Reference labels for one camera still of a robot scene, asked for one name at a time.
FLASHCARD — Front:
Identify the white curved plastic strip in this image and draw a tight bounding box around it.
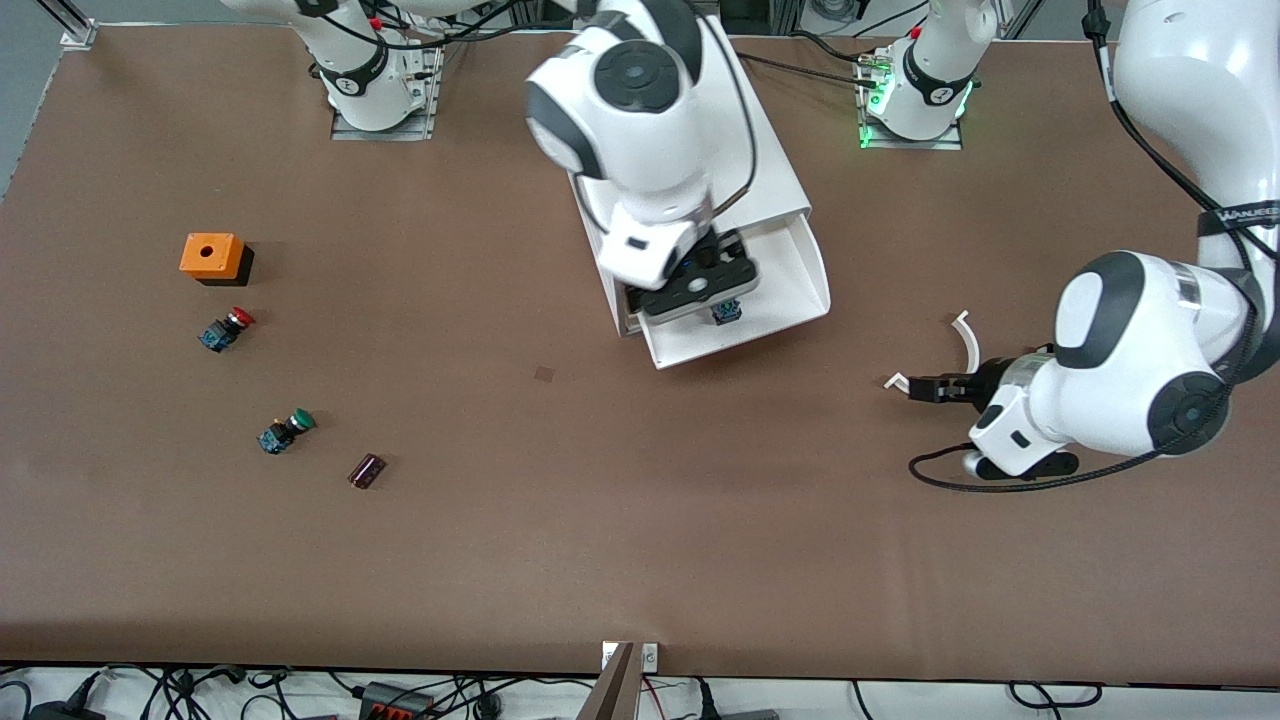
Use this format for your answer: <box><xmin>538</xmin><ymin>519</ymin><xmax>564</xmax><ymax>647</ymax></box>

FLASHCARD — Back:
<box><xmin>884</xmin><ymin>309</ymin><xmax>984</xmax><ymax>393</ymax></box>

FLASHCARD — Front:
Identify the black power plug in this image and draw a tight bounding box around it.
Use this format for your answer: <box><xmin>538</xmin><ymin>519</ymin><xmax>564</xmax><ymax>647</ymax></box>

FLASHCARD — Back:
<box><xmin>695</xmin><ymin>680</ymin><xmax>781</xmax><ymax>720</ymax></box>

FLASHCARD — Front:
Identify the black orange connector block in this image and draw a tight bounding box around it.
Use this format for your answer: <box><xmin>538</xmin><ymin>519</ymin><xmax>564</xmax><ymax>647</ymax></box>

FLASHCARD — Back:
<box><xmin>360</xmin><ymin>682</ymin><xmax>438</xmax><ymax>720</ymax></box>

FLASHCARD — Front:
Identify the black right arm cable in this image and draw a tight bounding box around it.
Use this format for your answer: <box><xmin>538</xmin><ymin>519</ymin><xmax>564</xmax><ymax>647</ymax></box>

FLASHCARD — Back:
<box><xmin>573</xmin><ymin>15</ymin><xmax>759</xmax><ymax>233</ymax></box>

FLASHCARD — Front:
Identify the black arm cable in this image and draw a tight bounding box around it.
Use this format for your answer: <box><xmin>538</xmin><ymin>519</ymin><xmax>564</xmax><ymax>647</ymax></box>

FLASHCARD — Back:
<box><xmin>573</xmin><ymin>15</ymin><xmax>759</xmax><ymax>233</ymax></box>
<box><xmin>908</xmin><ymin>0</ymin><xmax>1280</xmax><ymax>494</ymax></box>

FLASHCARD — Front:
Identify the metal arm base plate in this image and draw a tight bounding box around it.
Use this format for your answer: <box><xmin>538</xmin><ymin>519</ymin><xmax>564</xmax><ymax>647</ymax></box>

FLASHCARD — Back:
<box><xmin>856</xmin><ymin>50</ymin><xmax>966</xmax><ymax>152</ymax></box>
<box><xmin>330</xmin><ymin>28</ymin><xmax>446</xmax><ymax>142</ymax></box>

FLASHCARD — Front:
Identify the black table cable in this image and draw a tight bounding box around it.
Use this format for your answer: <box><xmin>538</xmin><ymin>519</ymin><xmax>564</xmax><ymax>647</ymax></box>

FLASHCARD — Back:
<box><xmin>738</xmin><ymin>50</ymin><xmax>881</xmax><ymax>89</ymax></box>

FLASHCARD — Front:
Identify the black looped floor cable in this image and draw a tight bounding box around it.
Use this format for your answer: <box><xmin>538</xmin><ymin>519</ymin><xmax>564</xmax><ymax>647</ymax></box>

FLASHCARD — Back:
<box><xmin>1008</xmin><ymin>682</ymin><xmax>1103</xmax><ymax>712</ymax></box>

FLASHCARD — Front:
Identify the black red cable bundle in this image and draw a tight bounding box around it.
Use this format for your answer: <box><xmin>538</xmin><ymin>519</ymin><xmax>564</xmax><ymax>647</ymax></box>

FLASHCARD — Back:
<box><xmin>365</xmin><ymin>0</ymin><xmax>581</xmax><ymax>41</ymax></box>

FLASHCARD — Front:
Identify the green push button switch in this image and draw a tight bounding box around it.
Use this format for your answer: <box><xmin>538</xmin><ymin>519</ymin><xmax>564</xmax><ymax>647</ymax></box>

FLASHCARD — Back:
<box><xmin>257</xmin><ymin>408</ymin><xmax>317</xmax><ymax>456</ymax></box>

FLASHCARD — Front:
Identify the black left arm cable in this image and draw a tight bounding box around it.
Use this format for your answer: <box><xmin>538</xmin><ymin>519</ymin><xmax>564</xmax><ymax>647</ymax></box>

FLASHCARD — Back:
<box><xmin>908</xmin><ymin>0</ymin><xmax>1280</xmax><ymax>494</ymax></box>

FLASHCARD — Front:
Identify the brown camera mount bar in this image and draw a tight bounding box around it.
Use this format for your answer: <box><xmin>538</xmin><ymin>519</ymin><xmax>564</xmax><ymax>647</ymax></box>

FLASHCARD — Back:
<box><xmin>575</xmin><ymin>642</ymin><xmax>641</xmax><ymax>720</ymax></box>

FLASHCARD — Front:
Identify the red push button switch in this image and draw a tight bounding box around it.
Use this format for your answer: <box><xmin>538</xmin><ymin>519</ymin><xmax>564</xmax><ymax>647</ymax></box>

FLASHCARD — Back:
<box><xmin>198</xmin><ymin>306</ymin><xmax>257</xmax><ymax>354</ymax></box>

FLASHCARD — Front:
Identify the orange button enclosure box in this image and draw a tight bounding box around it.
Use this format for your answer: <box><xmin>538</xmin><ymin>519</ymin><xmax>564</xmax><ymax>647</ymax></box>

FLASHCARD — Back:
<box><xmin>180</xmin><ymin>232</ymin><xmax>255</xmax><ymax>288</ymax></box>

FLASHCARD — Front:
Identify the black floor cable tangle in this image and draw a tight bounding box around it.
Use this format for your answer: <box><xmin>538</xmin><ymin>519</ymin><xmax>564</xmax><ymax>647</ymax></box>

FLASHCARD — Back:
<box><xmin>0</xmin><ymin>665</ymin><xmax>601</xmax><ymax>720</ymax></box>

